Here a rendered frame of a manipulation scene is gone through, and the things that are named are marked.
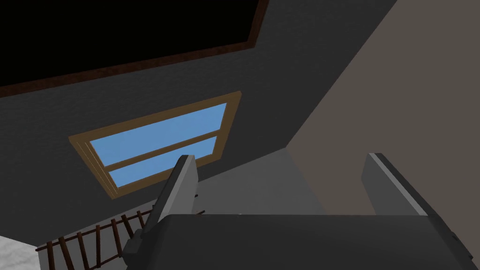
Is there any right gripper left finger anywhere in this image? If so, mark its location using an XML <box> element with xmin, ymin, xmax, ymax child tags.
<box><xmin>144</xmin><ymin>154</ymin><xmax>199</xmax><ymax>231</ymax></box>

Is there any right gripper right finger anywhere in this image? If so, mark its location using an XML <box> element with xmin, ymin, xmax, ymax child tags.
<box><xmin>360</xmin><ymin>152</ymin><xmax>439</xmax><ymax>217</ymax></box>

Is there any wooden framed window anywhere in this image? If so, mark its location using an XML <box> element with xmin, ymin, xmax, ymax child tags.
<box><xmin>68</xmin><ymin>90</ymin><xmax>242</xmax><ymax>200</ymax></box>

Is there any dark doorway with brown frame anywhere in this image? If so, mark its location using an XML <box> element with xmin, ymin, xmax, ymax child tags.
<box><xmin>0</xmin><ymin>0</ymin><xmax>270</xmax><ymax>99</ymax></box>

